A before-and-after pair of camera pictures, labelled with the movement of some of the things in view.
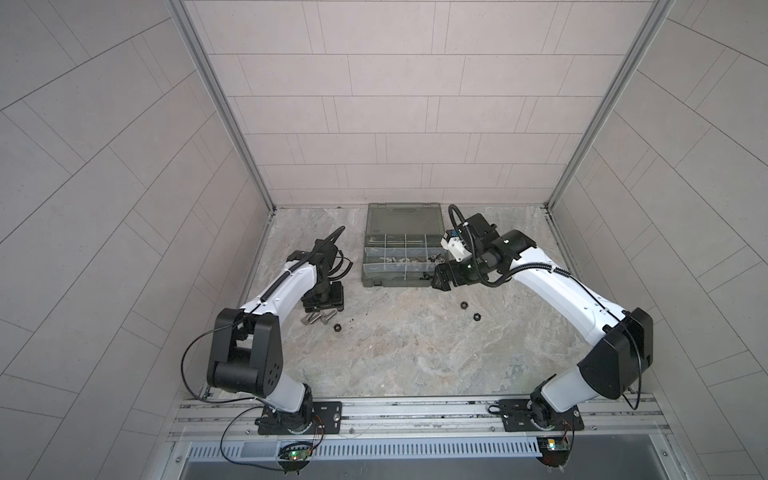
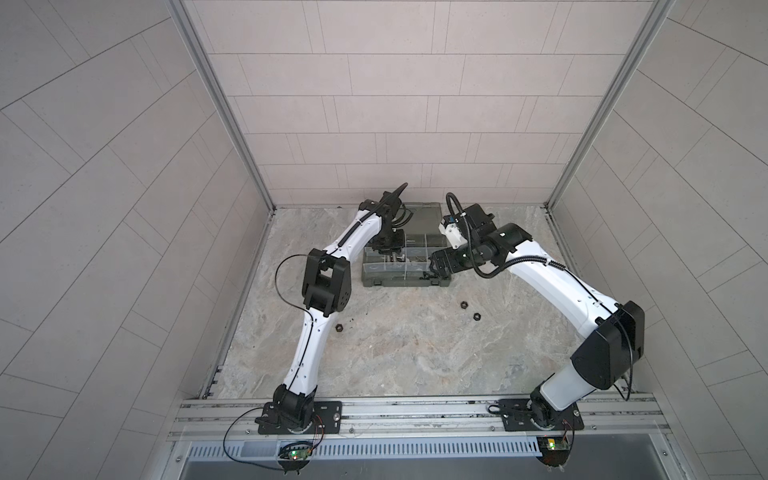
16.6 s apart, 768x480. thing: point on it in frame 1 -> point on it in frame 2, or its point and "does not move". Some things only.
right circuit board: x=554 y=450 does not move
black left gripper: x=337 y=298 -> x=397 y=246
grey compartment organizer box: x=403 y=244 does not move
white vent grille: x=368 y=449 does not move
